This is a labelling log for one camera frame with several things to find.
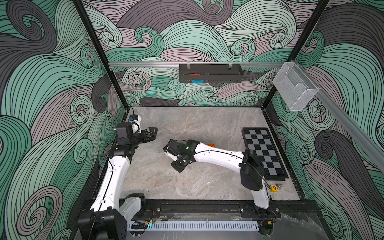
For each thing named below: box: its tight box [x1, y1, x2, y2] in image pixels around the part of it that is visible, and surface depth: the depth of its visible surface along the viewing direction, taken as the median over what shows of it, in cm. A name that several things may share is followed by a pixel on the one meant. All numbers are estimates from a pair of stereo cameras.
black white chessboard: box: [241, 127, 289, 181], surface depth 94 cm
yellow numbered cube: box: [270, 185, 279, 193], surface depth 79 cm
